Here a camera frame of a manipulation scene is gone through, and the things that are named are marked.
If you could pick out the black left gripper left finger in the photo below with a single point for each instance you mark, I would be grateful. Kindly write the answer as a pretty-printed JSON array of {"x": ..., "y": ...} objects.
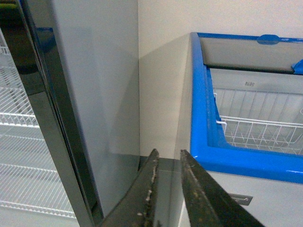
[{"x": 137, "y": 207}]

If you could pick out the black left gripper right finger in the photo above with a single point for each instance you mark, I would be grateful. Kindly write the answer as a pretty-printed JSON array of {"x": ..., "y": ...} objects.
[{"x": 207, "y": 203}]

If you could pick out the grey upright display fridge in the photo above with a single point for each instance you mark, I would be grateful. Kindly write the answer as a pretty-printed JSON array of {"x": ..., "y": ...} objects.
[{"x": 69, "y": 110}]

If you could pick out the silver brand logo plate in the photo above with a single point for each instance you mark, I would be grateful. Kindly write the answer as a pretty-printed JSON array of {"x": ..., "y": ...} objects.
[{"x": 244, "y": 200}]

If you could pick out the white blue chest freezer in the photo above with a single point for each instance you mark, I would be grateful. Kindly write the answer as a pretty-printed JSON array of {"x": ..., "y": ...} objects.
[{"x": 274, "y": 179}]

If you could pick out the white wire freezer basket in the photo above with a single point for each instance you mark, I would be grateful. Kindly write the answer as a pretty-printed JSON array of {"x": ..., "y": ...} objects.
[{"x": 263, "y": 120}]

